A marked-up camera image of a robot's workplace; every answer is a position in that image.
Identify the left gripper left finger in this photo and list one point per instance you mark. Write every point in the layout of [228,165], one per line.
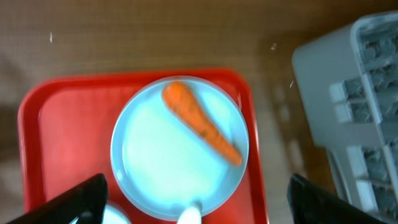
[84,203]

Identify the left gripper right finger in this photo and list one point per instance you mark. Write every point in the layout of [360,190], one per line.
[310,204]

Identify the orange carrot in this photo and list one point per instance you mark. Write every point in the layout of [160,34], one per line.
[181,101]

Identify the grey dishwasher rack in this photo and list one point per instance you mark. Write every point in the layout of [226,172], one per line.
[347,81]

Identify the light blue plate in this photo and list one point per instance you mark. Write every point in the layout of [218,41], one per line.
[161,166]

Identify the red serving tray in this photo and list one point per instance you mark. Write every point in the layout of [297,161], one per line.
[65,127]

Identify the white plastic spoon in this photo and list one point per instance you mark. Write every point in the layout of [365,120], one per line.
[191,215]

